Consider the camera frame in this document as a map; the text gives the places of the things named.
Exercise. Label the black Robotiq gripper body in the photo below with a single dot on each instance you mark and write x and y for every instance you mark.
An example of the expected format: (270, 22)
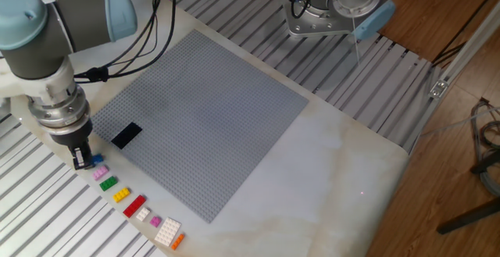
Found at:
(74, 138)

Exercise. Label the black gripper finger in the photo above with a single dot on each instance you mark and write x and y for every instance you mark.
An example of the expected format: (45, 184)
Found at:
(79, 158)
(89, 155)

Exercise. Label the black Lego plate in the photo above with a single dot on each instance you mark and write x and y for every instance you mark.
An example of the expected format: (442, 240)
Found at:
(127, 136)

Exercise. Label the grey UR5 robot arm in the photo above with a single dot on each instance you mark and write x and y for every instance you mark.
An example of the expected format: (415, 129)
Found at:
(39, 54)

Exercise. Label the light pink Lego brick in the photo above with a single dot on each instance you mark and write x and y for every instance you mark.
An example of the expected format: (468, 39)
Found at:
(100, 172)

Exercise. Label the green Lego brick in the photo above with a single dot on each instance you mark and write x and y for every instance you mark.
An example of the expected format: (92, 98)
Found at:
(108, 183)

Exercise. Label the yellow Lego brick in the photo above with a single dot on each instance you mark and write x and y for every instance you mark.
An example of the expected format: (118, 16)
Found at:
(121, 195)

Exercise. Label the red Lego brick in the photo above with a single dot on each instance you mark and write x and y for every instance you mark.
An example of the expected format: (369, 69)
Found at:
(134, 206)

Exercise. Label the small white Lego brick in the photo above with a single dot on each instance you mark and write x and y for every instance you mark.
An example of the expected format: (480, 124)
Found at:
(143, 214)

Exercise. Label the small magenta Lego brick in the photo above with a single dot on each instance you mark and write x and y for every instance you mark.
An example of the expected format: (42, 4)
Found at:
(155, 221)

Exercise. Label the large white Lego plate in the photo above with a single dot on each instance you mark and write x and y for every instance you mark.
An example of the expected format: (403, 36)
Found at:
(168, 231)

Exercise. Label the orange Lego brick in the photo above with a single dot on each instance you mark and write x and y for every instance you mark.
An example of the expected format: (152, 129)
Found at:
(177, 241)

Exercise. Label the grey Lego baseplate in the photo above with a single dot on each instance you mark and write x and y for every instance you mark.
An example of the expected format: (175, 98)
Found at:
(215, 132)

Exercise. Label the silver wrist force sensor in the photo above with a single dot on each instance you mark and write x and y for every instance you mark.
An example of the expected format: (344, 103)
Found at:
(62, 110)

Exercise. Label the glossy marble pattern mat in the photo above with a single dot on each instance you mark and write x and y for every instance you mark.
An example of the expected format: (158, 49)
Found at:
(312, 194)

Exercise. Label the black stand leg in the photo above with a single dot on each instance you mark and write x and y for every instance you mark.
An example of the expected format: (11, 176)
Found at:
(468, 216)

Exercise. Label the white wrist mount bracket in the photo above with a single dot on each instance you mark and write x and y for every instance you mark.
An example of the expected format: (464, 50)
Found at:
(51, 85)

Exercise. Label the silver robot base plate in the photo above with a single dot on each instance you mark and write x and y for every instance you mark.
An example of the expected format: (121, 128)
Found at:
(308, 24)

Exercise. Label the aluminium frame bar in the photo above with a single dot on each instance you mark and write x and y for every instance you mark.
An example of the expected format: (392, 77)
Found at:
(468, 46)

